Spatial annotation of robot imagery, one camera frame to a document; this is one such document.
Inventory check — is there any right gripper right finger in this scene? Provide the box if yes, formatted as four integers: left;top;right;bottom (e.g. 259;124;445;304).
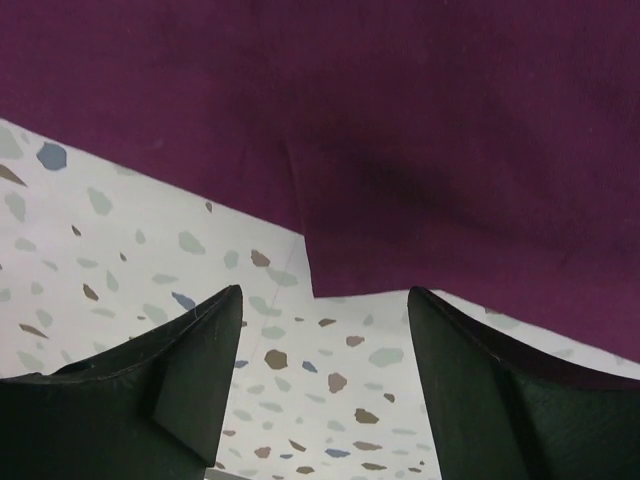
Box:
408;287;639;480

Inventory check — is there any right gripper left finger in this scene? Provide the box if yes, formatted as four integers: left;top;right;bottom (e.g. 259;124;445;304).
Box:
1;285;243;480

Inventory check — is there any purple surgical cloth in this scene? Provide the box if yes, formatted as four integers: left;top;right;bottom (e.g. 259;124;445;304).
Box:
1;1;639;360

